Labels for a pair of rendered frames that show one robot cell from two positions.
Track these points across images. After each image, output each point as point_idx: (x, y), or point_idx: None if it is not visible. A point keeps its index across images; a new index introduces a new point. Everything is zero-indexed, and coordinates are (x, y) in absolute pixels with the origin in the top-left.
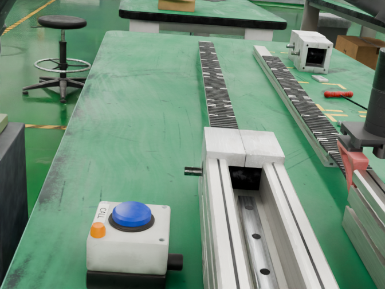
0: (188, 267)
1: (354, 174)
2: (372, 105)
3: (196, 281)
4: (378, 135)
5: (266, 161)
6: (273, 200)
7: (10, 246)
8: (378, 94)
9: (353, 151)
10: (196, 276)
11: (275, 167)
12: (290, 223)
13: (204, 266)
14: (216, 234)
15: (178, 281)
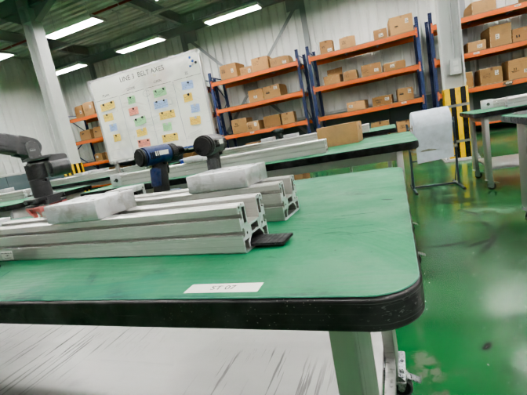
0: (0, 263)
1: (42, 213)
2: (33, 186)
3: (9, 262)
4: (42, 196)
5: (2, 222)
6: (20, 223)
7: None
8: (34, 181)
9: (36, 207)
10: (8, 262)
11: (9, 221)
12: (35, 219)
13: (9, 254)
14: (12, 227)
15: (1, 265)
